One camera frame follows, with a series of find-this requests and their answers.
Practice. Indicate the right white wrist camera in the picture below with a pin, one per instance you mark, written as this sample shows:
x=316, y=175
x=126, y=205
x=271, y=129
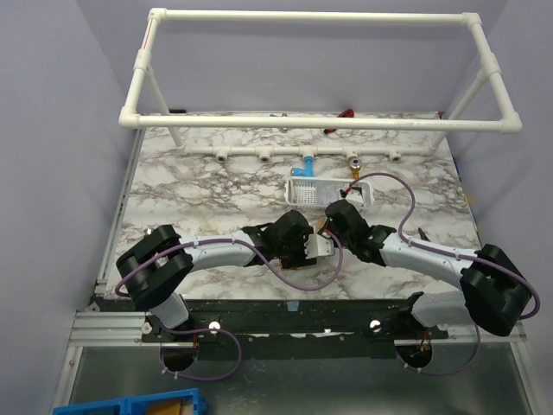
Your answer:
x=356, y=198

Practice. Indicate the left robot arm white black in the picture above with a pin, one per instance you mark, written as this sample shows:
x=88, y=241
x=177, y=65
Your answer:
x=155, y=266

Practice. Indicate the aluminium rail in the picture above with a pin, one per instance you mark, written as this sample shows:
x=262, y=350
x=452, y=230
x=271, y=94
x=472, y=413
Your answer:
x=106, y=329

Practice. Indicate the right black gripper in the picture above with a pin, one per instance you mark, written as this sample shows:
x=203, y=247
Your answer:
x=342, y=213

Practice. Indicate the yellow handled pliers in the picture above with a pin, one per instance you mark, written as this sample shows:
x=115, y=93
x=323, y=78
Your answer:
x=422, y=234

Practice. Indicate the blue plastic bin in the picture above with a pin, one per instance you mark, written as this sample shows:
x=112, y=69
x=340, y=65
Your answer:
x=138, y=404

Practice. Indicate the white PVC pipe frame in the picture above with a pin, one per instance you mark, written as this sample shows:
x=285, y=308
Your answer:
x=145, y=107

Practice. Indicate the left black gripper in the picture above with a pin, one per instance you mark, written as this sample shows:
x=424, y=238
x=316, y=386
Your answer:
x=301, y=260

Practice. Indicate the gold pipe valve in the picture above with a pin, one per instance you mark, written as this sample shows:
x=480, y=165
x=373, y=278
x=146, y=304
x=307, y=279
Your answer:
x=355, y=166

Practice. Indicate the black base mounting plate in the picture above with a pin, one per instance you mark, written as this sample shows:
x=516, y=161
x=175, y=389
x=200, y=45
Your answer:
x=295, y=329

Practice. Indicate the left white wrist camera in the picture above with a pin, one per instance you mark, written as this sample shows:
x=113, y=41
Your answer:
x=319, y=246

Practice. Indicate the metal clamp fitting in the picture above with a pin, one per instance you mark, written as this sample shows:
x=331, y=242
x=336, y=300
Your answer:
x=281, y=115

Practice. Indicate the white plastic basket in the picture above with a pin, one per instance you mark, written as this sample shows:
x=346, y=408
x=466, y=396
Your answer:
x=319, y=192

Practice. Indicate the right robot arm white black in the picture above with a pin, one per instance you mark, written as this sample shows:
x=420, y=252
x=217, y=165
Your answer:
x=488, y=289

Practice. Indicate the tan leather card holder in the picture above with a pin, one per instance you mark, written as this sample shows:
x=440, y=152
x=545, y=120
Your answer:
x=296, y=262

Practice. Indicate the blue pipe valve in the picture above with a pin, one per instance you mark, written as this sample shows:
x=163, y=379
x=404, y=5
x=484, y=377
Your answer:
x=306, y=171

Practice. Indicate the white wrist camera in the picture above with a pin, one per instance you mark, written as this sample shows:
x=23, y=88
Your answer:
x=319, y=246
x=356, y=198

